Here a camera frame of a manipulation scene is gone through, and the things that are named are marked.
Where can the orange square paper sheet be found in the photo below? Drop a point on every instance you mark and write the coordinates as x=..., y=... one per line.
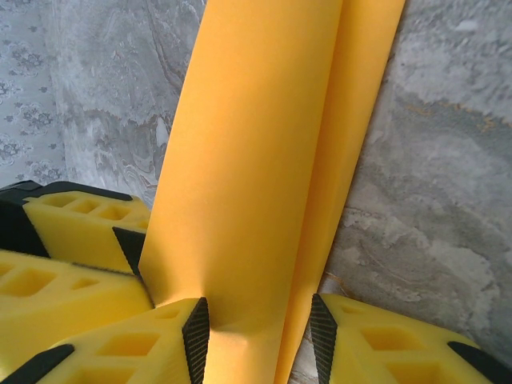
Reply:
x=248, y=160

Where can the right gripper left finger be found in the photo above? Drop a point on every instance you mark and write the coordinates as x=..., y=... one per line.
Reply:
x=132, y=356

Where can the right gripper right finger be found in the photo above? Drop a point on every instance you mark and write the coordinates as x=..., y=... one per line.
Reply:
x=400, y=352

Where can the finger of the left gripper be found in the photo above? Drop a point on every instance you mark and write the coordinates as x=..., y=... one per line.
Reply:
x=88, y=236
x=60, y=300

